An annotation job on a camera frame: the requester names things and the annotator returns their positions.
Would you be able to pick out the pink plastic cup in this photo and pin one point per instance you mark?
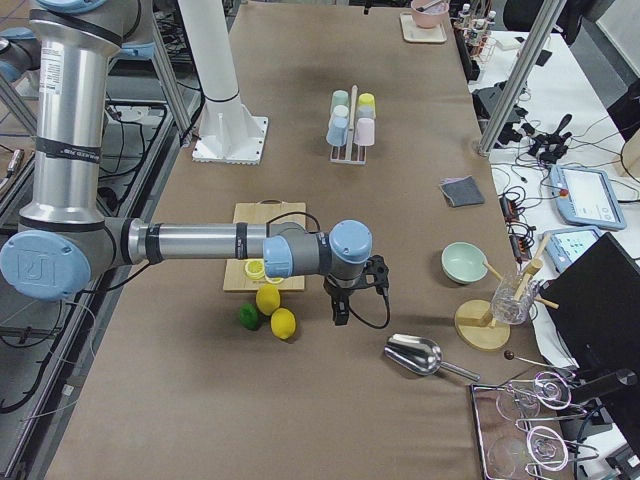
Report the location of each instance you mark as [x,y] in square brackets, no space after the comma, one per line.
[365,132]

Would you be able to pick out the metal scoop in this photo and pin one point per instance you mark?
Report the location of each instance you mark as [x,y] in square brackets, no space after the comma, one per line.
[422,356]

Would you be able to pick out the aluminium frame post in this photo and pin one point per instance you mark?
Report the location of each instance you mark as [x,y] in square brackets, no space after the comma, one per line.
[541,28]

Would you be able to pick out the yellow plastic cup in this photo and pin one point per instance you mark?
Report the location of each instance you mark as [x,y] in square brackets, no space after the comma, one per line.
[366,99]

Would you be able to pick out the green lime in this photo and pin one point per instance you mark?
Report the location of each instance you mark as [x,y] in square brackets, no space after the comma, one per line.
[249,317]

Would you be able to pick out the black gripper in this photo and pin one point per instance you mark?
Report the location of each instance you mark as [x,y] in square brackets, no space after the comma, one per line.
[338,291]

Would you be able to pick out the wire glass rack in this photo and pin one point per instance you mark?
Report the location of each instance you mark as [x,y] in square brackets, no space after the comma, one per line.
[516,426]

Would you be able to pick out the lemon slice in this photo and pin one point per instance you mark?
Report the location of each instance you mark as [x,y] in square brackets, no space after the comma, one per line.
[274,280]
[254,269]

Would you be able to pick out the white wire cup rack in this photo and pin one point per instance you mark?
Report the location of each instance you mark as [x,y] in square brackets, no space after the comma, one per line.
[350,153]

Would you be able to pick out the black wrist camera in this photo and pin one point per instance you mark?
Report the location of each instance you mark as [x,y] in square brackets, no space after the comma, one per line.
[376,274]

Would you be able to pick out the pink bowl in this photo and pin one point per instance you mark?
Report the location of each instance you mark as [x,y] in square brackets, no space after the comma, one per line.
[428,14]

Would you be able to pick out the white plastic cup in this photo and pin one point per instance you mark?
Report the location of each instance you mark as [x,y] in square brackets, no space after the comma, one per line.
[340,111]

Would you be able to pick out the beige plastic tray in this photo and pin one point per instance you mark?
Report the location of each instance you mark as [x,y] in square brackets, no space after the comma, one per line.
[414,34]

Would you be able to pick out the whole yellow lemon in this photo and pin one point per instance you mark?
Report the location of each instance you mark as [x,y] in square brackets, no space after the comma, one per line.
[268,299]
[283,323]

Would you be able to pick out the bamboo cutting board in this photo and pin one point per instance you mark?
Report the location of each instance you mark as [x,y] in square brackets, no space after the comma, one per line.
[235,279]

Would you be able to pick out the blue teach pendant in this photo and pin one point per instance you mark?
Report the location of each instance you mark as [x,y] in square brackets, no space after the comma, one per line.
[585,197]
[565,246]

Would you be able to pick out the grey folded cloth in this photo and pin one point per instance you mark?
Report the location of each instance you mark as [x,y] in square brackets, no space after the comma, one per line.
[460,192]

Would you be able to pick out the wooden mug tree stand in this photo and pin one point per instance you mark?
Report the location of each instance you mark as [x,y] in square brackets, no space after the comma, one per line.
[474,321]

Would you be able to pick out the clear glass mug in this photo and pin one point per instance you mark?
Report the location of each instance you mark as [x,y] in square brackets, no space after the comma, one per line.
[505,307]

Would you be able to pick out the black monitor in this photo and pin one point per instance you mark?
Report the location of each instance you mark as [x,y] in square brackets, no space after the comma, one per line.
[598,307]

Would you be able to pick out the green plastic cup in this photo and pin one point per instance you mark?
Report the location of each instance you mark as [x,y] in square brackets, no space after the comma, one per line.
[339,98]

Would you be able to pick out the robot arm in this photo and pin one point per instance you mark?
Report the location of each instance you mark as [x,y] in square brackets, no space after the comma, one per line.
[63,241]

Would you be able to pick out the light blue plastic cup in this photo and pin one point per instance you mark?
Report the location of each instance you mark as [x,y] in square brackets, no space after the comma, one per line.
[337,132]

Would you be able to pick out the mint green bowl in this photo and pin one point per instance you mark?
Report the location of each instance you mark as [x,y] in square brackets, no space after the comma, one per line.
[463,263]

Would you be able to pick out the grey plastic cup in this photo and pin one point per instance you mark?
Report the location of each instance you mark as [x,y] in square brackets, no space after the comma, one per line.
[365,111]

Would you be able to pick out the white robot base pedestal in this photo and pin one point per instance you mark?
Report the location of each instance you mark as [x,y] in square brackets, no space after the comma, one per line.
[228,132]

